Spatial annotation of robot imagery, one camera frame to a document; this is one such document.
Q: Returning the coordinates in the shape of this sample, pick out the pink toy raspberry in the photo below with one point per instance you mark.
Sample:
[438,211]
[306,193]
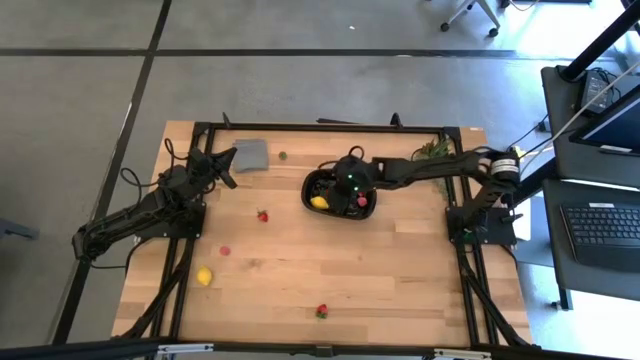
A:
[225,250]
[361,202]

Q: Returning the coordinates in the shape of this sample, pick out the yellow power plug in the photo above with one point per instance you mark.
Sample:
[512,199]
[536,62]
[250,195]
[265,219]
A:
[517,151]

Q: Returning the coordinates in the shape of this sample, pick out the yellow toy lemon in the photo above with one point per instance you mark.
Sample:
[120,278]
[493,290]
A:
[205,276]
[319,203]

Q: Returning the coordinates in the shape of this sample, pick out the black power adapter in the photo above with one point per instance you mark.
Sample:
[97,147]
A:
[595,90]

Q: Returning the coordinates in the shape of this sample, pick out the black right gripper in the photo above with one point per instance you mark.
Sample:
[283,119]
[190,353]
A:
[350,182]

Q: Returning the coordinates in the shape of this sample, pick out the black plastic tupperware container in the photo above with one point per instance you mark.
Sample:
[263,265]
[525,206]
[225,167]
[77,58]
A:
[310,187]

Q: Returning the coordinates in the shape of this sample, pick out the black desk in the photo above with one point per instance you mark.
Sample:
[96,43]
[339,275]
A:
[565,125]
[575,285]

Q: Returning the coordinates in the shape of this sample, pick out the black keyboard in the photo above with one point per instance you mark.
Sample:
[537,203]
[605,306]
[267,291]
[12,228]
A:
[605,227]

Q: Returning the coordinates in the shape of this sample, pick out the black computer monitor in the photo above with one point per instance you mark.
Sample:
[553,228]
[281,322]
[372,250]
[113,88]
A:
[620,130]

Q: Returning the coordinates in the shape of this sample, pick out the black metal pole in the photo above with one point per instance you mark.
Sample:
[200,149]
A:
[600,42]

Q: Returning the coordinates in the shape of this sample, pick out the grey chair leg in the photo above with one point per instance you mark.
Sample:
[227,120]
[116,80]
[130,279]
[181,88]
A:
[17,230]

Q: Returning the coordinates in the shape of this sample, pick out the potted green succulent plant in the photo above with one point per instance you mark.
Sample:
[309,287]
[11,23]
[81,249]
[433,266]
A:
[432,148]

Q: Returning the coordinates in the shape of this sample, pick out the black aluminium table frame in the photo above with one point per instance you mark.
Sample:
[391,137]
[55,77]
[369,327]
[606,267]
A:
[325,127]

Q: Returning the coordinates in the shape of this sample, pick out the grey folded cloth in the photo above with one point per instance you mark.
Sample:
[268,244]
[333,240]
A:
[250,156]

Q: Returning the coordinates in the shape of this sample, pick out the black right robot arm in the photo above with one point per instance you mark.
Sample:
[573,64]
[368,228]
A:
[440,170]

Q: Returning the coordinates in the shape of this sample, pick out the black crossbar with silver brackets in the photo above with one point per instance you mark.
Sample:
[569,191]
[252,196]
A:
[100,350]

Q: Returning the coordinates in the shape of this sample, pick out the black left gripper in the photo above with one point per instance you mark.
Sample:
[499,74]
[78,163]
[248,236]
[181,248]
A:
[205,167]

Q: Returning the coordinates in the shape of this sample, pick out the grey office chair base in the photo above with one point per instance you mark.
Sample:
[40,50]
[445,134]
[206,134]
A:
[494,32]

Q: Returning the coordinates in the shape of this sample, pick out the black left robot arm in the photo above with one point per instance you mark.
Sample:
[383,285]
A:
[125,220]

